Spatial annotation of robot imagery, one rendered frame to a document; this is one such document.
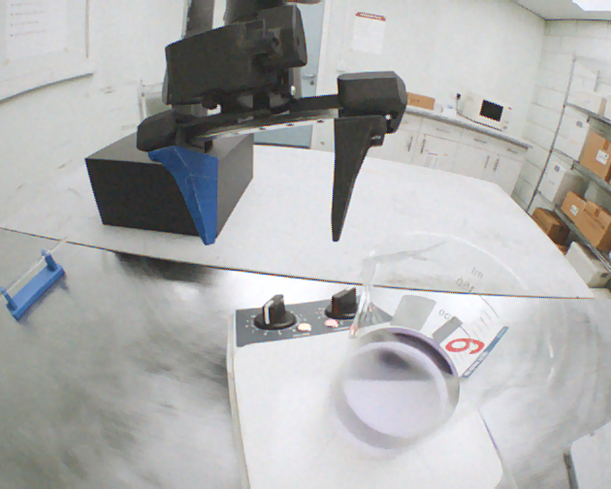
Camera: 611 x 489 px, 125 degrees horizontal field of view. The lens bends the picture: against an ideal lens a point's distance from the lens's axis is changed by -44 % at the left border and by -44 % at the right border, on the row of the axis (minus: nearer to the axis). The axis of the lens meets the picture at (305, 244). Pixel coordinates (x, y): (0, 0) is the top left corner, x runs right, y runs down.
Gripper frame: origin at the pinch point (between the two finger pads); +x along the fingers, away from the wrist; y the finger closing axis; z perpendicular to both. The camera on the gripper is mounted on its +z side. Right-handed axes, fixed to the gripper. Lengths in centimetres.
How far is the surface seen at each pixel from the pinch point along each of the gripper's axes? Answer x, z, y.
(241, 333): 9.6, 1.4, -2.0
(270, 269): 8.0, -12.6, -4.7
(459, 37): -175, -236, 120
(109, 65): -108, -92, -146
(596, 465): 25.8, 4.7, 32.2
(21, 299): 8.9, 5.4, -32.5
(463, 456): 13.1, 8.2, 11.8
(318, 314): 9.6, -2.9, 2.7
